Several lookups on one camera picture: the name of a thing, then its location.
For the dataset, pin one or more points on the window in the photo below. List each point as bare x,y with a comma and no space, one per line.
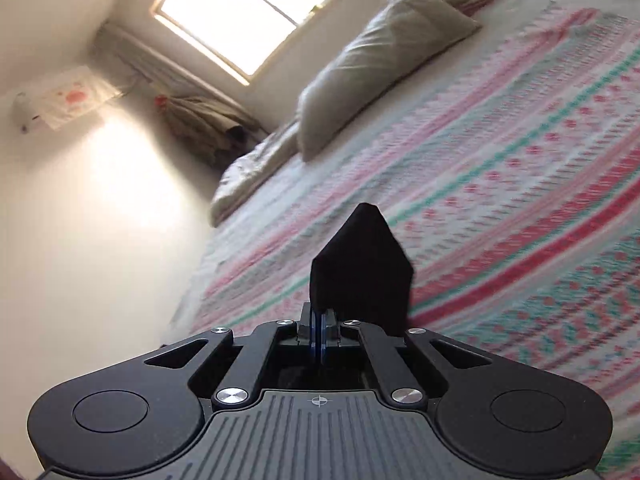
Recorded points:
240,15

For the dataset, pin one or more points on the grey quilt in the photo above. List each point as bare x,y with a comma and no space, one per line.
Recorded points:
250,175

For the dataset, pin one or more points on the hanging tan jacket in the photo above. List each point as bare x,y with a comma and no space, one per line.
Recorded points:
210,125

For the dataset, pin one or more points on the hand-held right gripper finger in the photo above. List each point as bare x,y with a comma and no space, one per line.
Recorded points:
326,332
314,332

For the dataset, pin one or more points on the patterned grey curtain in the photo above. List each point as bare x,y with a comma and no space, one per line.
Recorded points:
150,60

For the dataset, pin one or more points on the patterned bed blanket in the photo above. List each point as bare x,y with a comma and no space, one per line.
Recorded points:
500,185

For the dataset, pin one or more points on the grey pillow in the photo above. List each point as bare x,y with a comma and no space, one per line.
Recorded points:
375,70

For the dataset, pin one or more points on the black pants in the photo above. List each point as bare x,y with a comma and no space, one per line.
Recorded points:
360,270

